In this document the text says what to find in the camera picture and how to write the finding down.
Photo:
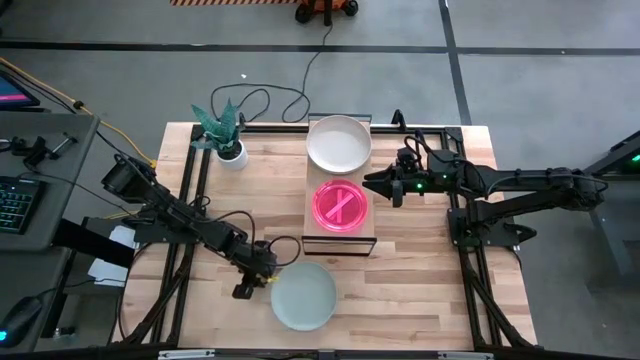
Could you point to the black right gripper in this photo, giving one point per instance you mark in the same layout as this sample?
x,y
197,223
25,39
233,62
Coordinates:
x,y
415,180

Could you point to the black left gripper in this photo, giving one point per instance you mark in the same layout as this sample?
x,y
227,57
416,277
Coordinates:
x,y
257,260

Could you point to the white bowl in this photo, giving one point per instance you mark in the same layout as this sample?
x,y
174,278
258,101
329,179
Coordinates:
x,y
305,297

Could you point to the pink translucent round plate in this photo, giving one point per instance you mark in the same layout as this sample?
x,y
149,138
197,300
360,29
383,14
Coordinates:
x,y
340,205

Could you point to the off-white round plate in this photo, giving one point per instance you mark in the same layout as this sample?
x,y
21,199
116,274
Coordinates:
x,y
339,145

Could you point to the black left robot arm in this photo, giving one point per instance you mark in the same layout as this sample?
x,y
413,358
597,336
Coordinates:
x,y
165,205

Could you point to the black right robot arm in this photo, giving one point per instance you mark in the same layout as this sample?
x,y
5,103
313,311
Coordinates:
x,y
525,182

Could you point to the white plant pot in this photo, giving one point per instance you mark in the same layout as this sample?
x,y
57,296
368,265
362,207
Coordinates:
x,y
237,159

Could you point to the green snake plant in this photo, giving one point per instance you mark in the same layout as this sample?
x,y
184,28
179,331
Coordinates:
x,y
220,125

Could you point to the white paper sheet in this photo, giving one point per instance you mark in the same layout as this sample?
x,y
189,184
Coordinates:
x,y
107,272

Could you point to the orange black wheeled cart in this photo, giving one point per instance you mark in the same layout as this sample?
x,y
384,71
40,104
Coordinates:
x,y
327,7

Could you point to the grey side desk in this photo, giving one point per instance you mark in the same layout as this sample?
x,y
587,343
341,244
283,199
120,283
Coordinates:
x,y
65,190

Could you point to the black computer mouse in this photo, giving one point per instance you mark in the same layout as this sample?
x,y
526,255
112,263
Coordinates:
x,y
20,317

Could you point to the backlit black keyboard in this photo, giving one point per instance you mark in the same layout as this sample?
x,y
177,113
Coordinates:
x,y
17,205

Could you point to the black desk clamp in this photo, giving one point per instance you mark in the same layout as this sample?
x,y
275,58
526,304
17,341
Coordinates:
x,y
37,150

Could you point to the monitor with pink screen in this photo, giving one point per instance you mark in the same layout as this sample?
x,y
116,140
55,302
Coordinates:
x,y
12,92

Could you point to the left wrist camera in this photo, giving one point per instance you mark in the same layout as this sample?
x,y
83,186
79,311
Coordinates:
x,y
243,291

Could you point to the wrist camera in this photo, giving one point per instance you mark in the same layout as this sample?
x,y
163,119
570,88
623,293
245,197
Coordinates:
x,y
409,159
243,291

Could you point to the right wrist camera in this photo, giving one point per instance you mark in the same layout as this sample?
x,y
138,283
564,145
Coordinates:
x,y
409,159

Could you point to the wooden shelf black metal frame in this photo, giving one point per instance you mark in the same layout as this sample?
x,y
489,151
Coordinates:
x,y
312,215

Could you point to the black aluminium table frame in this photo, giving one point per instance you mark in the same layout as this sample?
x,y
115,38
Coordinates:
x,y
197,165

